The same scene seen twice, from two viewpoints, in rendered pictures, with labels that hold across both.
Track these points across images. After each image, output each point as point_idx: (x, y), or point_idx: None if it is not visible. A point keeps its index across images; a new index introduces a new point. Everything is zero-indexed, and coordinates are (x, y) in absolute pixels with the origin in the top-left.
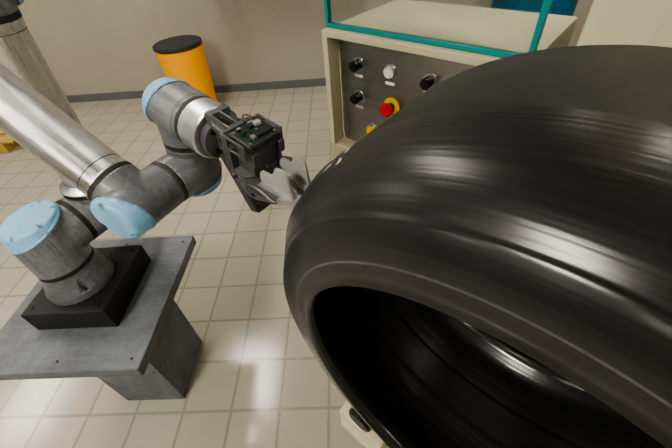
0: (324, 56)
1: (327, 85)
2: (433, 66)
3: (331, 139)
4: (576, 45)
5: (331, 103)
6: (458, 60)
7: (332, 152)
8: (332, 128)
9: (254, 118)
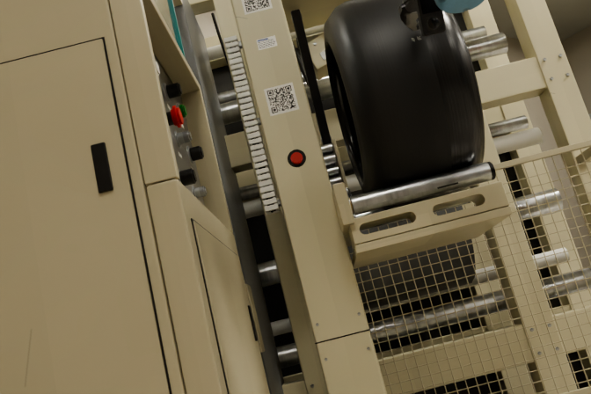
0: (141, 1)
1: (152, 51)
2: (163, 76)
3: (176, 170)
4: (287, 33)
5: (160, 87)
6: (188, 67)
7: (183, 206)
8: (171, 142)
9: None
